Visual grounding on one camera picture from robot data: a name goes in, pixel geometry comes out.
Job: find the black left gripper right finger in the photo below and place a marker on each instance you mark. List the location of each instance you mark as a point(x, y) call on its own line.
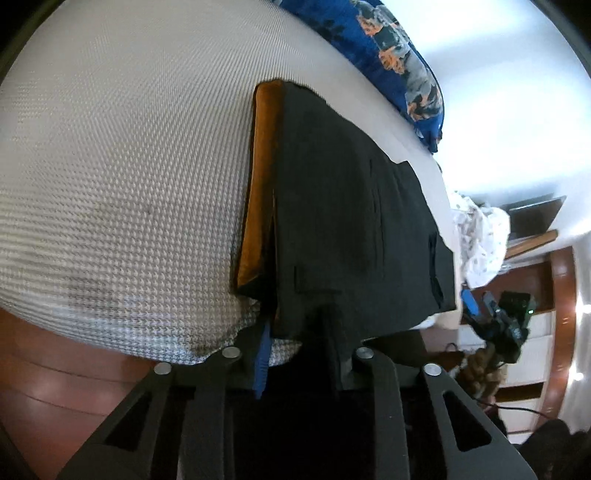
point(418, 423)

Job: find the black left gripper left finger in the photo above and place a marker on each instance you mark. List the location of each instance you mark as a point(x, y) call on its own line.
point(178, 422)

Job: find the black pants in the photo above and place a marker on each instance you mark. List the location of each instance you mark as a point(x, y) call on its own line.
point(339, 244)

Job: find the person's right hand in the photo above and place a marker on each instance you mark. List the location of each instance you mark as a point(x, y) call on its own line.
point(482, 376)

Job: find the white patterned cloth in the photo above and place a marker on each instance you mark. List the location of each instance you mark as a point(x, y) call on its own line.
point(483, 233)

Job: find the dark laptop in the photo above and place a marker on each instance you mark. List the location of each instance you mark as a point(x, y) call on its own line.
point(532, 217)

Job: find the beige woven bed mattress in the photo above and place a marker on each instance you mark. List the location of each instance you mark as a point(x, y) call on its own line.
point(125, 132)

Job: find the blue floral blanket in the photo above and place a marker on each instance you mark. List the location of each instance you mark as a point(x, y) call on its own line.
point(369, 35)

